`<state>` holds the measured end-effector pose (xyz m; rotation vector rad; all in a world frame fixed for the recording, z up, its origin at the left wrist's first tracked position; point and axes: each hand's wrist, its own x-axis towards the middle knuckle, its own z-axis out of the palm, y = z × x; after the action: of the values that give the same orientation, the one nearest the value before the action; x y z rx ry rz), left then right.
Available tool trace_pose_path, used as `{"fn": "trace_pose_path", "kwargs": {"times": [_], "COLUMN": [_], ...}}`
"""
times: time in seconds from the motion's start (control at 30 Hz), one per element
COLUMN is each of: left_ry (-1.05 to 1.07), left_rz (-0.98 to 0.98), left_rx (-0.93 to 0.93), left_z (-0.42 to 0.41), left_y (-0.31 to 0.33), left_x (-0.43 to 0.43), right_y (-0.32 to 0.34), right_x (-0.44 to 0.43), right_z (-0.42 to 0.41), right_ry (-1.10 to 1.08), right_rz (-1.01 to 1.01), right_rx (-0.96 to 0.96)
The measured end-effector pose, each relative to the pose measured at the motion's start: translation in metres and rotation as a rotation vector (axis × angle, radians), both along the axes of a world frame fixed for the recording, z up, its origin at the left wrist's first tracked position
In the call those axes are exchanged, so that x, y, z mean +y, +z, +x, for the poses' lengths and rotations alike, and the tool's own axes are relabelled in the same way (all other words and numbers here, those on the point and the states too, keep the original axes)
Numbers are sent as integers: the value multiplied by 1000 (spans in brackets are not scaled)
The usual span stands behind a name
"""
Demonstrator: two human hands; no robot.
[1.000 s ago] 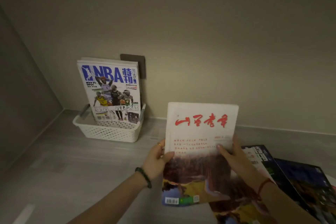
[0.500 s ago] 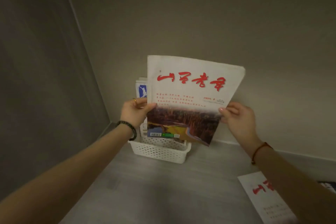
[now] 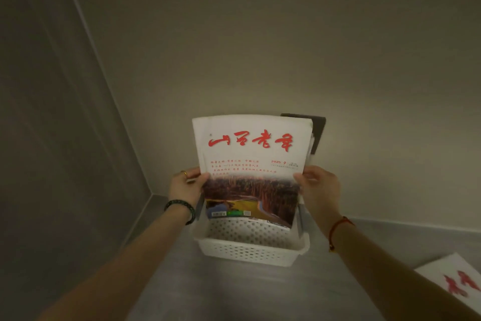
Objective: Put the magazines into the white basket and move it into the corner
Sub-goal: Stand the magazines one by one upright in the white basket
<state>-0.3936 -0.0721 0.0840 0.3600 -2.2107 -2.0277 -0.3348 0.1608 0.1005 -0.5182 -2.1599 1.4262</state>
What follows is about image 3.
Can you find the person's right forearm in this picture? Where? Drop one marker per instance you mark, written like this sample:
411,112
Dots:
398,279

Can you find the person's left forearm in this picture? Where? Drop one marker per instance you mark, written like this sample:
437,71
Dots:
112,275

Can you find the person's left hand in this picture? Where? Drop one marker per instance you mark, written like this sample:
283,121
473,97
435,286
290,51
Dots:
184,189

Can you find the person's right thumb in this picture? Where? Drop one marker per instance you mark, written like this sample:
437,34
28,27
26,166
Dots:
300,183

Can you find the white perforated plastic basket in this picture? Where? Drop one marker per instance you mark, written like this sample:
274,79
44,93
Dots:
251,242

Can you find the person's left thumb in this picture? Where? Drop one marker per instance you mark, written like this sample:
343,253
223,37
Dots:
201,180

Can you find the white magazine with landscape photo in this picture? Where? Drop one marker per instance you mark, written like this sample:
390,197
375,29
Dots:
251,166

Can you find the white magazine with red lettering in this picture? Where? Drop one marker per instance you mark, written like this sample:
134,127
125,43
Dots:
453,277

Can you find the person's right hand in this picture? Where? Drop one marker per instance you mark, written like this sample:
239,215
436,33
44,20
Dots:
321,191

